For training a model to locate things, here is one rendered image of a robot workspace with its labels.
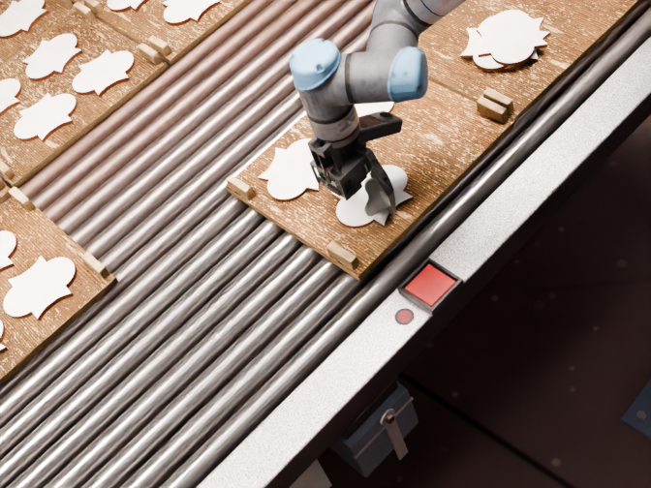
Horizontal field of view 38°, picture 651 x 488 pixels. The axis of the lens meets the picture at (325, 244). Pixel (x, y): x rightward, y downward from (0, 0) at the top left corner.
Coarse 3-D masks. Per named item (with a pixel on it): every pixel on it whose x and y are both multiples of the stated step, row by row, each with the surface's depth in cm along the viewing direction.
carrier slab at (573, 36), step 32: (480, 0) 189; (512, 0) 187; (544, 0) 184; (576, 0) 182; (608, 0) 180; (640, 0) 179; (448, 32) 186; (576, 32) 177; (608, 32) 176; (448, 64) 180; (544, 64) 174; (576, 64) 174; (480, 96) 173; (512, 96) 171
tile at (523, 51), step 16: (496, 16) 181; (512, 16) 180; (528, 16) 179; (480, 32) 180; (496, 32) 179; (512, 32) 178; (528, 32) 177; (496, 48) 176; (512, 48) 175; (528, 48) 174; (512, 64) 173
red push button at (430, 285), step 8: (424, 272) 153; (432, 272) 153; (440, 272) 153; (416, 280) 153; (424, 280) 153; (432, 280) 152; (440, 280) 152; (448, 280) 152; (408, 288) 152; (416, 288) 152; (424, 288) 152; (432, 288) 151; (440, 288) 151; (448, 288) 151; (416, 296) 151; (424, 296) 151; (432, 296) 150; (440, 296) 150; (432, 304) 149
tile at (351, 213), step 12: (384, 168) 167; (396, 168) 166; (396, 180) 165; (360, 192) 165; (396, 192) 163; (348, 204) 164; (360, 204) 163; (396, 204) 161; (348, 216) 162; (360, 216) 162; (372, 216) 161; (384, 216) 161; (360, 228) 161
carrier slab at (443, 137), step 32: (448, 96) 175; (416, 128) 172; (448, 128) 170; (480, 128) 168; (512, 128) 168; (256, 160) 177; (384, 160) 169; (416, 160) 168; (448, 160) 166; (480, 160) 166; (256, 192) 172; (320, 192) 168; (416, 192) 163; (448, 192) 163; (288, 224) 166; (320, 224) 164; (416, 224) 160; (384, 256) 158
